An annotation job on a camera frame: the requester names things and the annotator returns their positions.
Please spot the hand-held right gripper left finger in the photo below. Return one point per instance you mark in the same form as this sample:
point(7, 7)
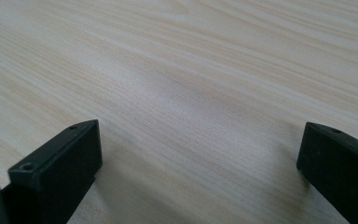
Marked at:
point(62, 168)

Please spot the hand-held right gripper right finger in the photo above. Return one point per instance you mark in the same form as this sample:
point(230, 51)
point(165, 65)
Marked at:
point(338, 165)

